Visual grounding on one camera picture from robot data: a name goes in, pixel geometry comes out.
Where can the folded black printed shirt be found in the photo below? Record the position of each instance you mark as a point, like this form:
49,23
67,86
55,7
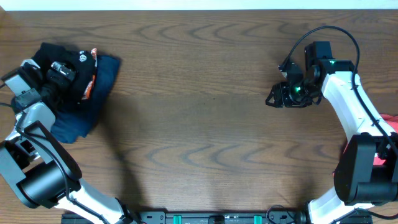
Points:
90,86

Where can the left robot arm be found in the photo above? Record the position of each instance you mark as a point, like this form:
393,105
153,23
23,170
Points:
34,164

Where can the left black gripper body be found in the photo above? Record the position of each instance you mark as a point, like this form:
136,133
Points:
56,83

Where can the black t-shirt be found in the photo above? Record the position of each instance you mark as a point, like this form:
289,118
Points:
81,62

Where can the folded navy blue shirt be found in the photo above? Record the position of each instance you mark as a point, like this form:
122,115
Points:
68,121

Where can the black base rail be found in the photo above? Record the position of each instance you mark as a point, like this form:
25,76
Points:
278,217

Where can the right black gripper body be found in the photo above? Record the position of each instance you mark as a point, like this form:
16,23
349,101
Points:
296,95

